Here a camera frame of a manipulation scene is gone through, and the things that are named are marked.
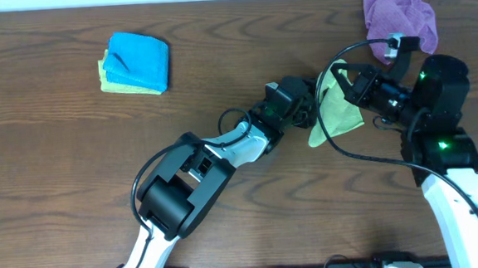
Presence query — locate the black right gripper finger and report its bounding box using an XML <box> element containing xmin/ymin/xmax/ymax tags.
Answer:
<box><xmin>330</xmin><ymin>62</ymin><xmax>351</xmax><ymax>95</ymax></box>
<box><xmin>338</xmin><ymin>63</ymin><xmax>379</xmax><ymax>77</ymax></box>

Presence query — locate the light green microfiber cloth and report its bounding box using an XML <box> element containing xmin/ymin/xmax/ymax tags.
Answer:
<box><xmin>319</xmin><ymin>70</ymin><xmax>365</xmax><ymax>138</ymax></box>

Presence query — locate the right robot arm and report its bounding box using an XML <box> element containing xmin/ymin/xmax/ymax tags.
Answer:
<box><xmin>330</xmin><ymin>55</ymin><xmax>478</xmax><ymax>268</ymax></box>

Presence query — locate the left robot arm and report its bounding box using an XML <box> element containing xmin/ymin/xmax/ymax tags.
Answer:
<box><xmin>121</xmin><ymin>76</ymin><xmax>317</xmax><ymax>268</ymax></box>

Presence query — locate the crumpled purple cloth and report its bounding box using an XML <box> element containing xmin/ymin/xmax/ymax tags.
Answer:
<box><xmin>363</xmin><ymin>0</ymin><xmax>439</xmax><ymax>54</ymax></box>

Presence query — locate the folded blue cloth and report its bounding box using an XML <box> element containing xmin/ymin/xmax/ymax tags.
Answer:
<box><xmin>99</xmin><ymin>32</ymin><xmax>169</xmax><ymax>95</ymax></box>

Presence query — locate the folded yellow-green cloth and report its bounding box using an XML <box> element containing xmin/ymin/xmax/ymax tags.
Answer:
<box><xmin>97</xmin><ymin>50</ymin><xmax>162</xmax><ymax>95</ymax></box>

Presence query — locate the right black cable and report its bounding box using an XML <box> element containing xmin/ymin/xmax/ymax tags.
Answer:
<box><xmin>310</xmin><ymin>32</ymin><xmax>478</xmax><ymax>268</ymax></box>

